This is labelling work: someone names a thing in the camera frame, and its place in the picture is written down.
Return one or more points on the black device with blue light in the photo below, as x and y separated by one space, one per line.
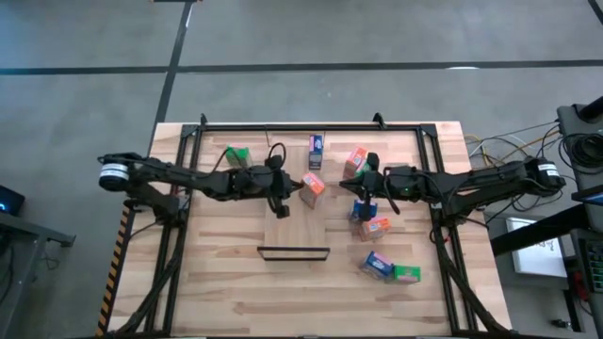
11 200

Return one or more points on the gray metal cart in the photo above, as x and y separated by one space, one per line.
33 228

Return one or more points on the small black floor object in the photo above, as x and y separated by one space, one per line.
560 324

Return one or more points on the orange Mini Wheats cereal box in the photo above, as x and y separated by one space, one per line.
374 228
353 162
313 188

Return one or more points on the black metal beam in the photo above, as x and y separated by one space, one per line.
542 230

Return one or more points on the wooden shelf with black frame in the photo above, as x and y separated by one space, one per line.
294 226

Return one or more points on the white board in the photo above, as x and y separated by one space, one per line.
537 259

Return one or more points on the black monitor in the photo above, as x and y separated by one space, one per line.
591 193

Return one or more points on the black aluminium table frame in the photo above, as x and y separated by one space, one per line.
353 127

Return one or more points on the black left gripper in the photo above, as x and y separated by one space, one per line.
264 183

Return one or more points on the black control panel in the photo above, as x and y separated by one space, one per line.
592 263

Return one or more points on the yellow black hazard strip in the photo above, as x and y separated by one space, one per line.
112 278

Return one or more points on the blue Frosted Flakes cereal box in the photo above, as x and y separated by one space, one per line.
377 266
315 155
353 213

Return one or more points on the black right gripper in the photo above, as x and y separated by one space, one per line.
391 183

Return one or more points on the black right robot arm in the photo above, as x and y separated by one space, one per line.
494 176

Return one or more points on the green Apple Jacks cereal box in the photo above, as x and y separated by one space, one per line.
406 274
363 169
237 157

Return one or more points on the gray equipment stand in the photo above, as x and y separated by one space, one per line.
567 117

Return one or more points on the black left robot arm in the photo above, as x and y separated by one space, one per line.
188 178

